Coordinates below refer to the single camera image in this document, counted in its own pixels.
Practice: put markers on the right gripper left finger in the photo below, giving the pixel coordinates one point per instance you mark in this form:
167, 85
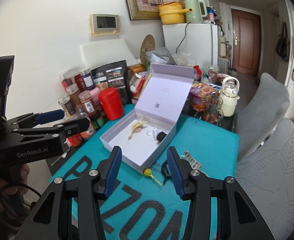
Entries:
51, 217

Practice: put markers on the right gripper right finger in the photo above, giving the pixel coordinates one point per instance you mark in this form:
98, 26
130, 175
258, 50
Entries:
237, 216

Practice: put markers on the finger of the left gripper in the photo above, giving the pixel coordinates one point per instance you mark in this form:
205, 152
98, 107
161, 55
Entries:
33, 119
58, 128

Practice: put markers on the grey marbled hair claw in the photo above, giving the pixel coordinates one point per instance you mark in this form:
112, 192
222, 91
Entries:
195, 165

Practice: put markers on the orange powder spice jar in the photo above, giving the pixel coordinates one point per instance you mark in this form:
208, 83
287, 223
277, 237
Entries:
87, 129

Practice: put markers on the brown spice jar labelled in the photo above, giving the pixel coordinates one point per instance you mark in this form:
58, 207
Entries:
88, 103

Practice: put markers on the red cylindrical canister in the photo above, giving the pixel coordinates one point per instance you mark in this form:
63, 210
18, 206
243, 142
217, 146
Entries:
111, 103

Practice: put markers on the grey leaf cushion near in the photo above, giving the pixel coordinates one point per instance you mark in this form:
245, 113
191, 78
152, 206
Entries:
267, 176

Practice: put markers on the grey leaf cushion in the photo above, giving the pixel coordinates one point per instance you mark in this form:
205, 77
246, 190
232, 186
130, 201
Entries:
267, 176
264, 112

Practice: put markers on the cream hair claw clip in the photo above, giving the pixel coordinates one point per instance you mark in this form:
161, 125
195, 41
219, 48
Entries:
136, 126

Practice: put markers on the black snack pouch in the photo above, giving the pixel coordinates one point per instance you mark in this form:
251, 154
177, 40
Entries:
114, 75

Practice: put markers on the open lavender gift box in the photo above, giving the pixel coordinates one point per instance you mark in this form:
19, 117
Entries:
160, 104

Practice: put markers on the black hair claw clip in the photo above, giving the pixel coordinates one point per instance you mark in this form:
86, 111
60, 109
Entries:
165, 172

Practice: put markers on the yellow-green lollipop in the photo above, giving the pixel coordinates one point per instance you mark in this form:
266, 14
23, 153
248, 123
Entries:
148, 173

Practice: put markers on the teal bubble mailer mat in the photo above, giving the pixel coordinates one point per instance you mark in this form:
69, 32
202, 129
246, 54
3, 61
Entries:
148, 207

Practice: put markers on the glass mug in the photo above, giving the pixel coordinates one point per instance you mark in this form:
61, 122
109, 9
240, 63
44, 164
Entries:
212, 112

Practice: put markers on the woven straw fan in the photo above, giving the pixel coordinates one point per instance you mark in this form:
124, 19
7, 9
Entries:
147, 45

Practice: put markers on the grey leaf cushion far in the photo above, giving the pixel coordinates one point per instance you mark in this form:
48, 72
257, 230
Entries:
264, 112

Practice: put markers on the cream kettle jug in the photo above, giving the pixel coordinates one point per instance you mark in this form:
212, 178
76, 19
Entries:
229, 95

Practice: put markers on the instant noodle cup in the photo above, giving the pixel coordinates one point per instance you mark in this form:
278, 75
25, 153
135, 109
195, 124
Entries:
197, 95

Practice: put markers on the yellow pot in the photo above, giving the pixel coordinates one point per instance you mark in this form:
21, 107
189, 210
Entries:
172, 13

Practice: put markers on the white mini fridge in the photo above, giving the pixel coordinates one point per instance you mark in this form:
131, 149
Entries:
201, 41

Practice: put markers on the green electric kettle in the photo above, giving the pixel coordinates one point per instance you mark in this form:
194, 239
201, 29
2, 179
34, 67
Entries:
197, 10

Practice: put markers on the brown door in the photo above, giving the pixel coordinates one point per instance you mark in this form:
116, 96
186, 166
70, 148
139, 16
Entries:
246, 42

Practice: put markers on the wall intercom panel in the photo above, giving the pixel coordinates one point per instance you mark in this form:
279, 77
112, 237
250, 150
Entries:
103, 24

